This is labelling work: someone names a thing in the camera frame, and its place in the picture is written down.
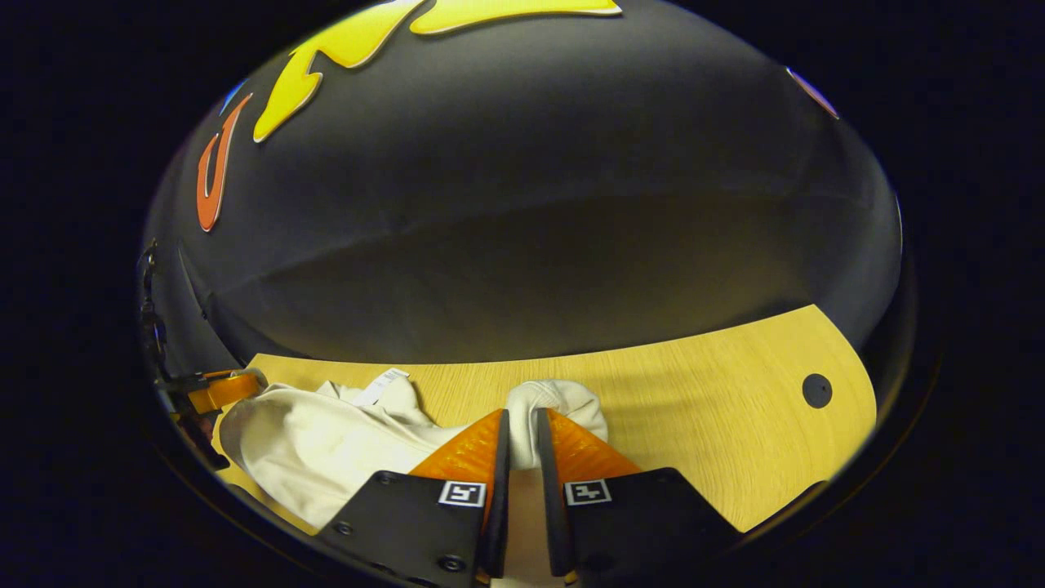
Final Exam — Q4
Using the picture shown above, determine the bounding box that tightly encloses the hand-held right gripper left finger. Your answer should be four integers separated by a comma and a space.
314, 408, 512, 588

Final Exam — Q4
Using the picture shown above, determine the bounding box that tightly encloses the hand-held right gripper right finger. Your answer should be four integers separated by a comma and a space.
535, 407, 740, 582

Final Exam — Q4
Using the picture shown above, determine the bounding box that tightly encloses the cream sweatshirt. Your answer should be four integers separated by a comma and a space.
219, 369, 609, 530

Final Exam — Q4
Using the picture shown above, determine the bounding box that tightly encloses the black backdrop cloth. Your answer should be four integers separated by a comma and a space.
143, 0, 907, 385

